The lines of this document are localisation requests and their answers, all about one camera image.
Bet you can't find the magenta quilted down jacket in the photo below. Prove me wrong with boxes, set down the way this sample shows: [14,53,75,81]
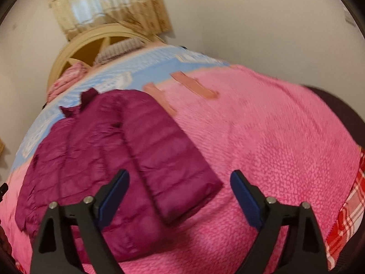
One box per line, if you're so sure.
[15,89,223,262]

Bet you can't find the red plaid cloth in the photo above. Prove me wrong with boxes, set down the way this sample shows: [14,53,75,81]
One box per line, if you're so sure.
[325,148,364,270]

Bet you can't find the pink and blue bed blanket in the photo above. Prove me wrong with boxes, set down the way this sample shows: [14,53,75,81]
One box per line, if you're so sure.
[1,46,361,273]

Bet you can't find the folded pink floral quilt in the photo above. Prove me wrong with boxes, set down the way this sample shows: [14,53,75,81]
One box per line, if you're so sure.
[46,62,89,103]

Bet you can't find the cream wooden headboard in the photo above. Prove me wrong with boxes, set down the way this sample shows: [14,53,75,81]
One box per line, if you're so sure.
[46,23,163,88]

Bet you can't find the striped grey pillow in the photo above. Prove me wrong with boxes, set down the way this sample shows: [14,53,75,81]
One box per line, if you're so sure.
[93,38,145,65]

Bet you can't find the beige floral curtain behind headboard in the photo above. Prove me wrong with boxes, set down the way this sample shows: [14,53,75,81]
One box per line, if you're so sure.
[48,0,173,40]

